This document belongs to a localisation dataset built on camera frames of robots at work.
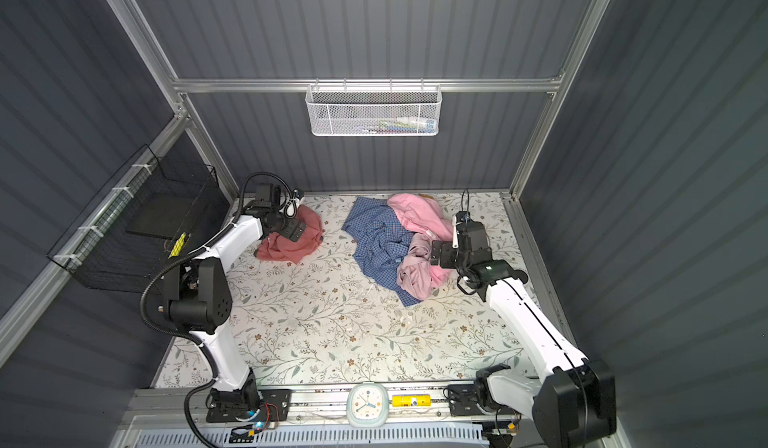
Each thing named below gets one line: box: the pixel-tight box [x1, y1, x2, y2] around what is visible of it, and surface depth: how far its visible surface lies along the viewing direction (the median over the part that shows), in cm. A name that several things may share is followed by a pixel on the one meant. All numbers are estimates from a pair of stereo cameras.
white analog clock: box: [346, 381, 390, 428], surface depth 73 cm
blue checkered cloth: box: [341, 197, 422, 307], surface depth 98 cm
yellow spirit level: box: [391, 394, 431, 407], surface depth 74 cm
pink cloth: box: [387, 193, 454, 302], surface depth 92 cm
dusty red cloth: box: [256, 205, 323, 264], surface depth 101 cm
